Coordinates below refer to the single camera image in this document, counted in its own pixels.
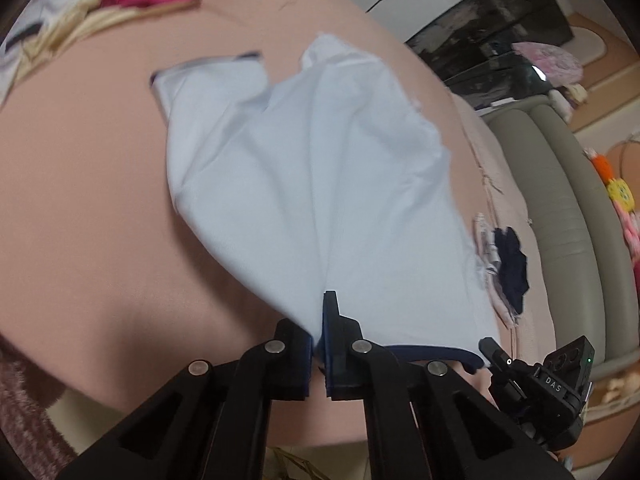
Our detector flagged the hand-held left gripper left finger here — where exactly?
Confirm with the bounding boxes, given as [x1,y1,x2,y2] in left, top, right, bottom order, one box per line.
[60,317,316,480]

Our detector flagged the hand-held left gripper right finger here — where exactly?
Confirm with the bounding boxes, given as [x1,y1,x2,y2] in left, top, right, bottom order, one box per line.
[320,290,576,480]

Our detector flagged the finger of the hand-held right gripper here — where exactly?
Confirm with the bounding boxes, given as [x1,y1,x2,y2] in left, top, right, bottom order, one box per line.
[478,337,517,377]

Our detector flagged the light blue shirt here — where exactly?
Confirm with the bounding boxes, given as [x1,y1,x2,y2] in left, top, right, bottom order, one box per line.
[150,32,501,376]

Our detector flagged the navy folded garment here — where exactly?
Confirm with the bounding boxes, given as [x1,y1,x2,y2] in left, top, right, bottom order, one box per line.
[492,226,531,313]

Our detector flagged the white printed folded garment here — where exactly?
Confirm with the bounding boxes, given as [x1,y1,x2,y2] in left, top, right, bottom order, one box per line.
[472,212,523,328]

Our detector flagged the grey padded headboard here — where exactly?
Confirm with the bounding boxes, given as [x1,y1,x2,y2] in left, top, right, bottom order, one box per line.
[482,97,640,381]

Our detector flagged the pink plush toy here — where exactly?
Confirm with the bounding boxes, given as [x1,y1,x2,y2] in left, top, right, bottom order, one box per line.
[615,200,640,261]

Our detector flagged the yellow plush toy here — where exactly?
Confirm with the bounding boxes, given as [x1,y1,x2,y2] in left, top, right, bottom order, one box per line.
[605,177,633,206]

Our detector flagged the orange plush toy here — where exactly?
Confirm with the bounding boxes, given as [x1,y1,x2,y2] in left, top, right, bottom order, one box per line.
[587,147,613,181]

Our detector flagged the small cream plush toy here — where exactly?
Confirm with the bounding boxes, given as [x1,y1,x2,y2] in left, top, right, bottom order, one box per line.
[547,82,588,111]

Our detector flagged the pink fleece blanket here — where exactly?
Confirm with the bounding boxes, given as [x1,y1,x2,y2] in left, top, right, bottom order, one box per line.
[0,335,76,480]

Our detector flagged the bed with pink sheet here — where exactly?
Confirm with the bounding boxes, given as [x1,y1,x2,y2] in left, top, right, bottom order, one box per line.
[0,0,561,461]

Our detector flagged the pink floral cloth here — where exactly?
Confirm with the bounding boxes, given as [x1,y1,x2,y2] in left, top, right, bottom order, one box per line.
[512,40,583,83]

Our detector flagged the dark glossy cabinet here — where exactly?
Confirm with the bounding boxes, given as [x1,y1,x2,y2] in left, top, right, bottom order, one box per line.
[405,0,576,111]

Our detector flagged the cream garment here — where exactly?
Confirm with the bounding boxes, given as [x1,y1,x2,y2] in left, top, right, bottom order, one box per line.
[10,2,193,91]

